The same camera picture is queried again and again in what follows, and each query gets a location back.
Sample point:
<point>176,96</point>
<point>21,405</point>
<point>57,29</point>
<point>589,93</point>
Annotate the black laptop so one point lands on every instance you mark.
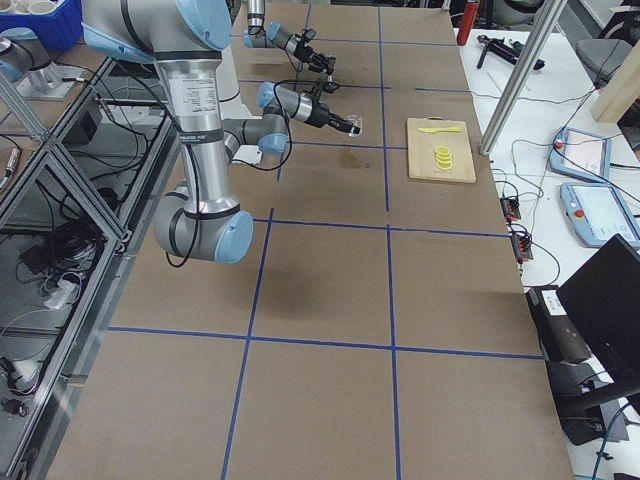
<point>602,300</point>

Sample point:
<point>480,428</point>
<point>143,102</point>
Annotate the grey office chair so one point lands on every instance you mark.
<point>602,56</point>

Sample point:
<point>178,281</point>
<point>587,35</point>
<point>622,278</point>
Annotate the right teach pendant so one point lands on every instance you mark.
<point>597,212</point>

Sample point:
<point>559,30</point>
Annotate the wooden cutting board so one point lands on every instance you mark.
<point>421,155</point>

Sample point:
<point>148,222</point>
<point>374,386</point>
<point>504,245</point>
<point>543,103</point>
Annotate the yellow plastic knife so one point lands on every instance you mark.
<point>434,130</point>

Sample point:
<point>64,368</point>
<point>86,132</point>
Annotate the wooden post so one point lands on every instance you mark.
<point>621,91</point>

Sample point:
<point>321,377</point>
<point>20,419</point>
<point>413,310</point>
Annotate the clear glass measuring cup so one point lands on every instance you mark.
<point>355,122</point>

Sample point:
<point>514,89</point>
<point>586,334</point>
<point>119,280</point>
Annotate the brown table mat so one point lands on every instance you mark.
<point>377,328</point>

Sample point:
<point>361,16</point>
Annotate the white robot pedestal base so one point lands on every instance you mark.
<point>233,110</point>

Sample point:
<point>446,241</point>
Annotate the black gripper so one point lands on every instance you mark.
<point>320,114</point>
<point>303,50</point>

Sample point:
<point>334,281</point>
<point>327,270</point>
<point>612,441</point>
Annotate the left teach pendant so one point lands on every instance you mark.
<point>581,155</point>

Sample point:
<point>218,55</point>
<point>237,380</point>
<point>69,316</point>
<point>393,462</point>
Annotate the teach pendant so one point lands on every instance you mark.
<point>597,212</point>
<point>581,155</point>

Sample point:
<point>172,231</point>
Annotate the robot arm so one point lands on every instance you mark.
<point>276,35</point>
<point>189,44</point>

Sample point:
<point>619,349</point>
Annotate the blue plastic bin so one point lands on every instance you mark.
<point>59,30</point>

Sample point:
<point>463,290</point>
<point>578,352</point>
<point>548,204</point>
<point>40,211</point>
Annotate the aluminium frame post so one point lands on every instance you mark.
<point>536,40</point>

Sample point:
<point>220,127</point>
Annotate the red bottle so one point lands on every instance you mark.
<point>467,21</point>

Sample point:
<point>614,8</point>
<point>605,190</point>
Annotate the black box device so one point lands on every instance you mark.
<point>558,334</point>

